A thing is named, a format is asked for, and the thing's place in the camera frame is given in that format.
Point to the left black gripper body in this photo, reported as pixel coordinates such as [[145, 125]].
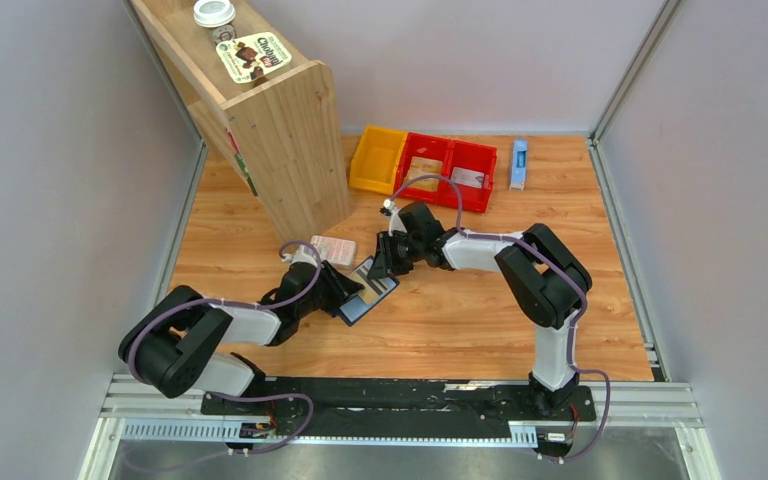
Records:
[[305, 308]]

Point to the tan cards in bin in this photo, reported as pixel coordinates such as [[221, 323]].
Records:
[[421, 166]]

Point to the red plastic bin right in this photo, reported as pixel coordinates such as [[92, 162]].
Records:
[[471, 167]]

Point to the Chobani yogurt lid pack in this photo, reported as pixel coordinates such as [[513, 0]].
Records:
[[251, 57]]

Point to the silver card in bin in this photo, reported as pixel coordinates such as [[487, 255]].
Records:
[[468, 177]]

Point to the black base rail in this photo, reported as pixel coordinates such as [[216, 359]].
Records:
[[402, 409]]

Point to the navy blue card holder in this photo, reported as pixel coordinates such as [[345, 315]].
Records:
[[354, 310]]

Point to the red patterned tissue pack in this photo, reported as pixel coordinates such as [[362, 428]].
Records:
[[338, 252]]

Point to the wooden shelf unit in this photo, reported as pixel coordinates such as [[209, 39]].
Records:
[[281, 131]]

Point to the red plastic bin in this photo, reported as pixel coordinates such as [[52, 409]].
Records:
[[422, 155], [471, 167]]

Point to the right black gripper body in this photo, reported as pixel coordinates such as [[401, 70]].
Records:
[[416, 246]]

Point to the blue white toothpaste box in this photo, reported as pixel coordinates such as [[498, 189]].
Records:
[[518, 164]]

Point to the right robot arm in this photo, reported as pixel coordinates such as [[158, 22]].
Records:
[[547, 281]]

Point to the gold credit card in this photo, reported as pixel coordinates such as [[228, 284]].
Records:
[[373, 289]]

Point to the red plastic bin left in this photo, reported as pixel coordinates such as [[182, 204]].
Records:
[[422, 155]]

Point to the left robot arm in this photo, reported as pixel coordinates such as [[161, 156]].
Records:
[[174, 347]]

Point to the yellow plastic bin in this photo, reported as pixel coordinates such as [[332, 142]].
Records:
[[376, 160]]

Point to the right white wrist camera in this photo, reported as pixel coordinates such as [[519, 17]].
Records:
[[391, 211]]

